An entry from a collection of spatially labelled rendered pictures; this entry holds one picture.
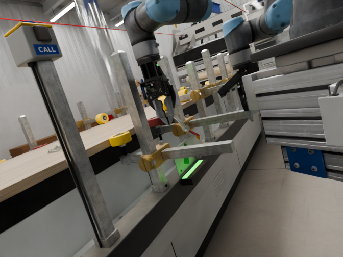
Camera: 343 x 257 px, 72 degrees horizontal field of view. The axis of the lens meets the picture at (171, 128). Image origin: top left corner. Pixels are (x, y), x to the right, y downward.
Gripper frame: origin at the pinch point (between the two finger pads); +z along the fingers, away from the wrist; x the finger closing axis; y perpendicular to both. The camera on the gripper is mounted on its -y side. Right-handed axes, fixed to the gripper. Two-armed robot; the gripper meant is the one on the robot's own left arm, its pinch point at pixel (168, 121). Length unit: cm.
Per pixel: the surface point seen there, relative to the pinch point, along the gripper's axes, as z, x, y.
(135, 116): -4.7, -9.4, 2.7
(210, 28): -77, 33, -310
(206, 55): -21, 17, -68
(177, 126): 5.7, -1.2, -18.0
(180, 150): 9.8, 1.3, 2.0
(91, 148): 2.3, -28.9, 0.7
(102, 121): -1, -67, -85
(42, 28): -28.6, -13.7, 27.0
